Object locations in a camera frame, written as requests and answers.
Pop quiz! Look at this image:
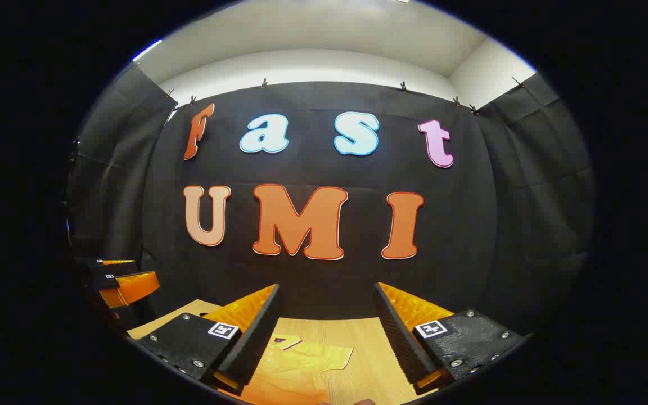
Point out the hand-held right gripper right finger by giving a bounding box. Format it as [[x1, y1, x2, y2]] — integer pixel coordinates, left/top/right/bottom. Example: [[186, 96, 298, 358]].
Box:
[[373, 282, 527, 395]]

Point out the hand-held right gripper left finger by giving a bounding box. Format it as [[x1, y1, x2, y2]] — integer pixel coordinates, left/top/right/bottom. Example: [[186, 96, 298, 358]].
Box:
[[133, 283, 280, 396]]

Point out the orange T-shirt with striped collar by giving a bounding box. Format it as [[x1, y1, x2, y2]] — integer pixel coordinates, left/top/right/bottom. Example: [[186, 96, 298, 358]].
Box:
[[234, 334, 354, 405]]

